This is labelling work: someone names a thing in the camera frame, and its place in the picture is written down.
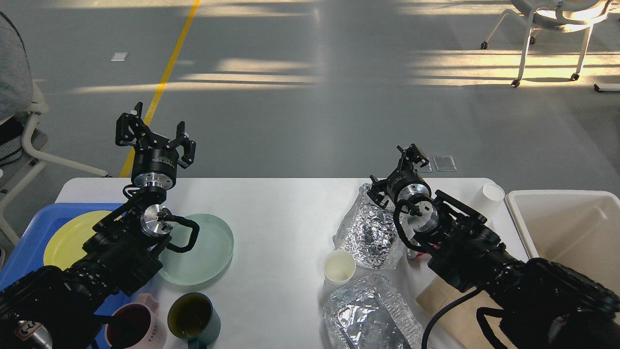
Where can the brown paper bag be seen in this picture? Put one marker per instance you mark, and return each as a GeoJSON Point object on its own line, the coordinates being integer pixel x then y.
{"type": "Point", "coordinates": [461, 321]}

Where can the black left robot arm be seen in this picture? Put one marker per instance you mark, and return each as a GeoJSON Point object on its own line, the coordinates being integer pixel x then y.
{"type": "Point", "coordinates": [50, 308]}

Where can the light green plate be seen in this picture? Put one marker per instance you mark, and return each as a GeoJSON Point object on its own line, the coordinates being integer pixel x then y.
{"type": "Point", "coordinates": [209, 256]}

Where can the person in grey sweater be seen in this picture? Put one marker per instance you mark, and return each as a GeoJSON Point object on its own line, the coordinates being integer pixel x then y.
{"type": "Point", "coordinates": [16, 90]}

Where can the dark teal mug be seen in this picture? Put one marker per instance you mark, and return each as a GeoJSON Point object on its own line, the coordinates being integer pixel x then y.
{"type": "Point", "coordinates": [193, 318]}

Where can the yellow plate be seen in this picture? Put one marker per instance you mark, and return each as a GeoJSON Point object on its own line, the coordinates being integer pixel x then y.
{"type": "Point", "coordinates": [65, 246]}

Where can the pink mug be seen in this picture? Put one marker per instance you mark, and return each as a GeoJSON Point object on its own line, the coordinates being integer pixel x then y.
{"type": "Point", "coordinates": [136, 325]}

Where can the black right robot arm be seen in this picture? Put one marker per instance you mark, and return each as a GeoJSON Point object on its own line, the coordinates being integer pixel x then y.
{"type": "Point", "coordinates": [541, 304]}

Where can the crumpled foil upper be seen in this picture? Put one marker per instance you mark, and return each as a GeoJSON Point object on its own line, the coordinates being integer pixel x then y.
{"type": "Point", "coordinates": [368, 233]}

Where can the clear floor plate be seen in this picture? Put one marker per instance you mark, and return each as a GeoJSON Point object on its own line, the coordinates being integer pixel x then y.
{"type": "Point", "coordinates": [444, 163]}

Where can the white plastic bin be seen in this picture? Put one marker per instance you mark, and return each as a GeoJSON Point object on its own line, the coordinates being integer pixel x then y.
{"type": "Point", "coordinates": [577, 228]}

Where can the white floor marker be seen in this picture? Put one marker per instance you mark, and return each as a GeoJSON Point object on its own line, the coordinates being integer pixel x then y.
{"type": "Point", "coordinates": [119, 57]}

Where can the white chair left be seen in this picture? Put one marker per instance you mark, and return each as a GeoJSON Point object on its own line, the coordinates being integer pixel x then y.
{"type": "Point", "coordinates": [18, 175]}

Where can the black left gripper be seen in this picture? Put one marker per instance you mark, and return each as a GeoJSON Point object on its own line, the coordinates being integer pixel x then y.
{"type": "Point", "coordinates": [155, 161]}

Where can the translucent plastic cup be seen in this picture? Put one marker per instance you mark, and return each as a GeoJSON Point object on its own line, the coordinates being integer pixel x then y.
{"type": "Point", "coordinates": [488, 201]}

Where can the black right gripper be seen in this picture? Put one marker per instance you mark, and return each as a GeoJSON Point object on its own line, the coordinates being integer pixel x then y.
{"type": "Point", "coordinates": [404, 183]}

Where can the foil container lower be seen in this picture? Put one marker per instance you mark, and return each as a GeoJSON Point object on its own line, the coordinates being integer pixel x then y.
{"type": "Point", "coordinates": [369, 313]}

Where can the white paper cup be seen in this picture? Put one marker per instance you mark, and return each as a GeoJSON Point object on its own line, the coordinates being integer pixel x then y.
{"type": "Point", "coordinates": [339, 267]}

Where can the white office chair right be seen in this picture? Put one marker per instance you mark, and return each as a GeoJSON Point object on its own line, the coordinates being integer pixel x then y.
{"type": "Point", "coordinates": [562, 16]}

